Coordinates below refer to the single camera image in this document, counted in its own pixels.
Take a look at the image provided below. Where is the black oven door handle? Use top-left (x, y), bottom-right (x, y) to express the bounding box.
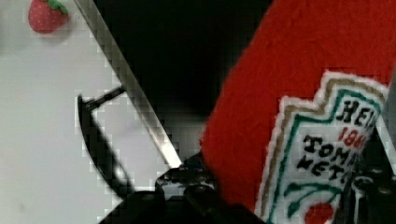
top-left (78, 86), bottom-right (134, 199)

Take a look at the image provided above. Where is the red strawberry toy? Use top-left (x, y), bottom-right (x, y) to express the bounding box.
top-left (28, 0), bottom-right (68, 34)

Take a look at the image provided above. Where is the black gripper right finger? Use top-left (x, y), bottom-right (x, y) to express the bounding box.
top-left (335, 133), bottom-right (396, 224)

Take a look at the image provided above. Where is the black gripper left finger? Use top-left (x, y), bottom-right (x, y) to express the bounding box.
top-left (98, 153), bottom-right (265, 224)

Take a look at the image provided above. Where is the black toaster oven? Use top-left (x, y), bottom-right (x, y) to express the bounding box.
top-left (74, 0), bottom-right (274, 167)

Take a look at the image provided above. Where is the red plush ketchup bottle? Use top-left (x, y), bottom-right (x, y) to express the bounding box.
top-left (201, 0), bottom-right (396, 224)

